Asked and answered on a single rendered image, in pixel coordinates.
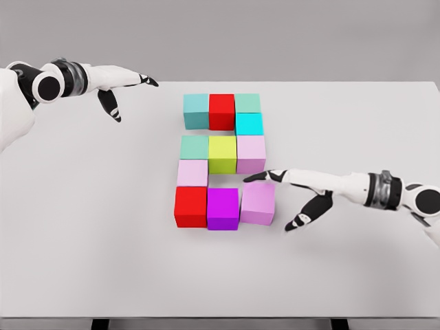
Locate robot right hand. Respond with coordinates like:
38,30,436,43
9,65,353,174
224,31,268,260
242,168,347,232

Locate teal cube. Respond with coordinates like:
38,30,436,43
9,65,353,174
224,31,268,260
182,93,211,131

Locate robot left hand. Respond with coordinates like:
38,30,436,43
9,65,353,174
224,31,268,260
91,65,160,124

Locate orchid pink cube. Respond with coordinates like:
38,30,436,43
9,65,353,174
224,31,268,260
239,181,276,228

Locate cyan cube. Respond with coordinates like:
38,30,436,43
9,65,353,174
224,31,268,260
234,112,265,136

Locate mint green cube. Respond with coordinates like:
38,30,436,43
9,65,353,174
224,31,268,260
179,135,210,162
234,93,263,115

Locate magenta cube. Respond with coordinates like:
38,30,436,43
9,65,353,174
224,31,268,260
206,187,240,232

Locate red cube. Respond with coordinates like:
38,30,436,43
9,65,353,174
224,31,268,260
174,186,209,229
208,93,237,131

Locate yellow-green cube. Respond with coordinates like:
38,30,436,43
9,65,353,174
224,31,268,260
208,135,238,175

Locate light pink cube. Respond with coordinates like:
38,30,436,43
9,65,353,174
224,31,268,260
236,135,267,175
176,159,210,188

